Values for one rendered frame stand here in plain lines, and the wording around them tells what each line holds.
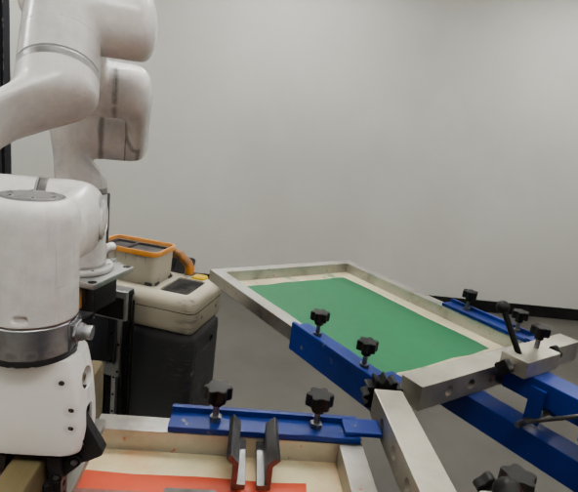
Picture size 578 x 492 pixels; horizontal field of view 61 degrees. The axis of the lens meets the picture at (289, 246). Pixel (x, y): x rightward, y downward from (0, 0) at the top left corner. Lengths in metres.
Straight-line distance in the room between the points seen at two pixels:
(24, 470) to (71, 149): 0.60
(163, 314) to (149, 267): 0.16
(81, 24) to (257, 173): 3.67
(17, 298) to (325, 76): 3.94
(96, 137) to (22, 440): 0.60
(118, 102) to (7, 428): 0.56
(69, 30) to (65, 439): 0.41
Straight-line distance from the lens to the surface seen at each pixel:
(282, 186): 4.25
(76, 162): 0.98
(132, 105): 0.90
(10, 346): 0.46
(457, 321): 1.55
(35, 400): 0.49
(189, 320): 1.56
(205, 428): 0.81
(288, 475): 0.81
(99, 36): 0.64
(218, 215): 4.30
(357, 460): 0.81
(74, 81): 0.58
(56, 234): 0.43
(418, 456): 0.76
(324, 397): 0.80
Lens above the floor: 1.46
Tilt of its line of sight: 14 degrees down
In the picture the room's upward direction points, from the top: 7 degrees clockwise
